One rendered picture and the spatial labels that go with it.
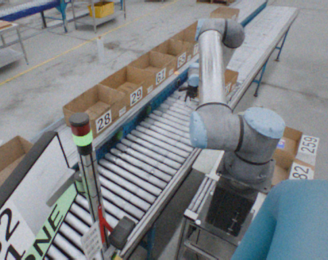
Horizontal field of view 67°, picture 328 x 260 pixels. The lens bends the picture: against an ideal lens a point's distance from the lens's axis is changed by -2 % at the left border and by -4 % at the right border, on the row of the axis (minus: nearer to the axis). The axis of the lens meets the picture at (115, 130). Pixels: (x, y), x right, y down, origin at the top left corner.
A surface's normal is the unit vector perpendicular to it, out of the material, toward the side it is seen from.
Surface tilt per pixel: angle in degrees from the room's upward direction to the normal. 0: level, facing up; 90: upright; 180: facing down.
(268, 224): 90
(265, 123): 5
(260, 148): 90
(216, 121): 24
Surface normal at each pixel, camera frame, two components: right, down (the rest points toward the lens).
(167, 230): -0.06, -0.77
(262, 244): -0.73, 0.47
